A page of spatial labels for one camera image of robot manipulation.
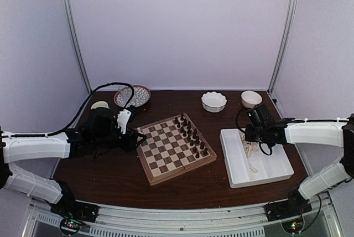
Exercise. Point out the white scalloped bowl black rim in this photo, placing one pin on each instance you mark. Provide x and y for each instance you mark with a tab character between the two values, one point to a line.
213	102

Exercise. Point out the left aluminium frame post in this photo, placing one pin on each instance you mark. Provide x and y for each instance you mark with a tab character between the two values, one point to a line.
75	45

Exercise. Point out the dark chess pieces row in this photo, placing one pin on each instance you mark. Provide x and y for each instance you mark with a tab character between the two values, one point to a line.
187	135

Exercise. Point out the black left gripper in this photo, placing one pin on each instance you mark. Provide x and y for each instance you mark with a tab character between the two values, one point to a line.
130	145

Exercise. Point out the right aluminium frame post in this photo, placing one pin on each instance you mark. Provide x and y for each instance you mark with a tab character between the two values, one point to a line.
289	19

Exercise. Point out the cream round bowl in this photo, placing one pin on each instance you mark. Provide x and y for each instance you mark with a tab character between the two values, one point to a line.
250	99

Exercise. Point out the clear drinking glass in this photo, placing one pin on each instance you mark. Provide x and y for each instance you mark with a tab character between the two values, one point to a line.
124	95

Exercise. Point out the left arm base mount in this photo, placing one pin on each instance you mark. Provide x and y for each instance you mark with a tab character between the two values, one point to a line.
74	214

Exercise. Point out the wooden chess board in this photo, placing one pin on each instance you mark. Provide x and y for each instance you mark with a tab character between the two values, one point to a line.
162	158

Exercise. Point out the patterned brown rim plate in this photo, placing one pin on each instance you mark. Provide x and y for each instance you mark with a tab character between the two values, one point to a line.
141	96

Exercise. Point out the white plastic divided tray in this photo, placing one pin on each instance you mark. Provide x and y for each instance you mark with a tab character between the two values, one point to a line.
273	168

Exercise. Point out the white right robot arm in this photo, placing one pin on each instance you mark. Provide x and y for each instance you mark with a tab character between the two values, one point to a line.
338	133

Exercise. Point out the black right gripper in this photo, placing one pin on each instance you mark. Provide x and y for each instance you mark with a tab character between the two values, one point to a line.
248	135

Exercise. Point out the pile of white chess pieces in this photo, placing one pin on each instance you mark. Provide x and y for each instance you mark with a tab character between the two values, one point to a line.
249	147

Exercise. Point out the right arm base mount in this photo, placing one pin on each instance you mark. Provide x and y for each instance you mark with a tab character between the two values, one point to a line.
295	205

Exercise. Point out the aluminium frame post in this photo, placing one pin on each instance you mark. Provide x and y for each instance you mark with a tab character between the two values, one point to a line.
75	45
289	19

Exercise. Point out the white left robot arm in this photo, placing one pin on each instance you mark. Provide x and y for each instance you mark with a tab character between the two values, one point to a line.
22	146

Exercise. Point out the cream ceramic mug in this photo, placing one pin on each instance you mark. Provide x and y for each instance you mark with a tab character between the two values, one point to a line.
100	104

